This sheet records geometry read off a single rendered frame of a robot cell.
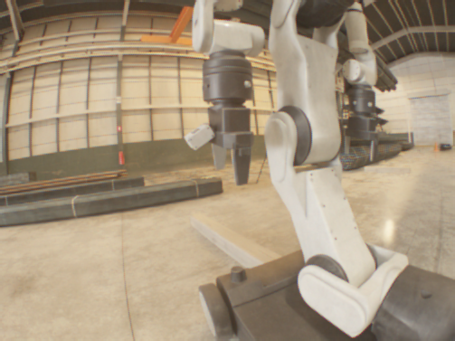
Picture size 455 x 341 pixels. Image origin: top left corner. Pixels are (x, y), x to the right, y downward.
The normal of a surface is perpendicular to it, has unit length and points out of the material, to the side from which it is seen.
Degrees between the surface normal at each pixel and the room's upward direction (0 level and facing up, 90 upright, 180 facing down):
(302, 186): 90
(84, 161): 90
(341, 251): 48
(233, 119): 102
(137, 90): 90
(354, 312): 90
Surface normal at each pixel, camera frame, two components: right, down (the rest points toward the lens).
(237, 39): 0.37, 0.24
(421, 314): -0.78, -0.52
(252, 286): 0.18, -0.67
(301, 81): -0.93, 0.12
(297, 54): -0.82, 0.52
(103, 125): 0.49, 0.03
